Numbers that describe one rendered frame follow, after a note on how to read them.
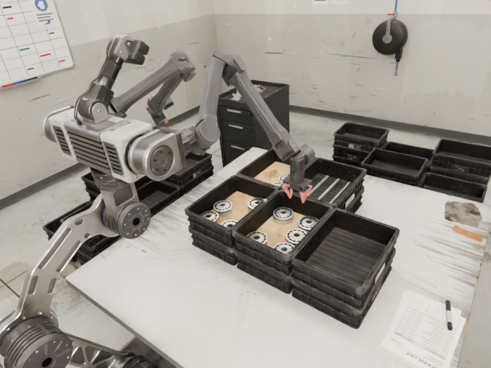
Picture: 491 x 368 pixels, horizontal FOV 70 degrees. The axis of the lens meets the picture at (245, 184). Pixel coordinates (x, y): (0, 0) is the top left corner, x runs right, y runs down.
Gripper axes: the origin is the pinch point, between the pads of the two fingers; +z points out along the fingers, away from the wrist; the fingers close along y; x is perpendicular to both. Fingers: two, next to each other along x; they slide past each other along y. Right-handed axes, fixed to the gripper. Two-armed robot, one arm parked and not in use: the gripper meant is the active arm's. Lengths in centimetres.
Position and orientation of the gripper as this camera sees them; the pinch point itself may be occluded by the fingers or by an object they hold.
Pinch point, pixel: (297, 198)
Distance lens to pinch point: 150.0
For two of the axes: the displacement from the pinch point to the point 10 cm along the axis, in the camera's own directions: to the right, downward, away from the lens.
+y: -7.8, -2.8, 5.6
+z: 0.7, 8.5, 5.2
